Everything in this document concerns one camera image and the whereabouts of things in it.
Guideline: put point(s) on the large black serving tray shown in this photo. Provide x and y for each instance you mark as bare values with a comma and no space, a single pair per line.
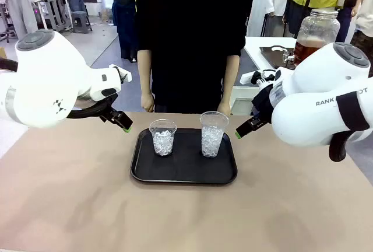
186,167

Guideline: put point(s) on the small black tray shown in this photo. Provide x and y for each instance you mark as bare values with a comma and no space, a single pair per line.
274,56

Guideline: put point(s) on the white side table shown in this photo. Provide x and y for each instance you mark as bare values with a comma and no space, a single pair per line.
253,45

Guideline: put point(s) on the person's right hand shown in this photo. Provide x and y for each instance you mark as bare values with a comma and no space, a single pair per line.
147,102

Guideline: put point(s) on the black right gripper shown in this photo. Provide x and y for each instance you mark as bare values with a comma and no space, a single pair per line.
263,103

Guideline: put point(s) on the grey step stool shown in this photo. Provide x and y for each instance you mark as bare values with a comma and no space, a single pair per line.
81,21

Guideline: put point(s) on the bystander in grey trousers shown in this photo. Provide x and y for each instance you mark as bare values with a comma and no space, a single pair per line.
20,13

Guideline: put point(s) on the person's black shirt torso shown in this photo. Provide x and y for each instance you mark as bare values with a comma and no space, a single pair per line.
189,45

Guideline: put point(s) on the glass tea dispenser jar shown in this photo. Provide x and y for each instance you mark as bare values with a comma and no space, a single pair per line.
317,30

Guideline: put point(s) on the grey metal workbench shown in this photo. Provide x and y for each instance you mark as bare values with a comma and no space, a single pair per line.
54,7

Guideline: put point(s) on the person's left forearm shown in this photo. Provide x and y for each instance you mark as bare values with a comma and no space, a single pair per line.
230,77

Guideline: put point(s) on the short clear iced plastic cup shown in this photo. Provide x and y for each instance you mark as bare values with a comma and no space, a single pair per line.
163,142

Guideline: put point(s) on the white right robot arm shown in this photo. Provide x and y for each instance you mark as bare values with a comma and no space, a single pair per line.
309,118

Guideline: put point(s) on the white bin with metal inside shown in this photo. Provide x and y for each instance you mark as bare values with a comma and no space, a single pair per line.
242,100

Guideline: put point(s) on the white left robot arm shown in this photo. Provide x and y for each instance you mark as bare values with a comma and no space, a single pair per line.
46,83

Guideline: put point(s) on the bystander with navy apron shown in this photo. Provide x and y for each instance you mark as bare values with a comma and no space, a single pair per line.
125,15

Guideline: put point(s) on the person's right forearm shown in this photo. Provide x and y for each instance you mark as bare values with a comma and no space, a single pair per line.
145,71

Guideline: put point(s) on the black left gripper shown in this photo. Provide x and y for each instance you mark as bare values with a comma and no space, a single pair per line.
107,115

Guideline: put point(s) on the person's left hand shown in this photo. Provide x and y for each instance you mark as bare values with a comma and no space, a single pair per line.
224,108

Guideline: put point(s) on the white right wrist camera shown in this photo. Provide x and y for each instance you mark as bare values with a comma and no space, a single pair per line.
262,76

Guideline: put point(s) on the tall clear iced plastic cup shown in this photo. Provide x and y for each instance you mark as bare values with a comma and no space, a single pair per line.
212,138

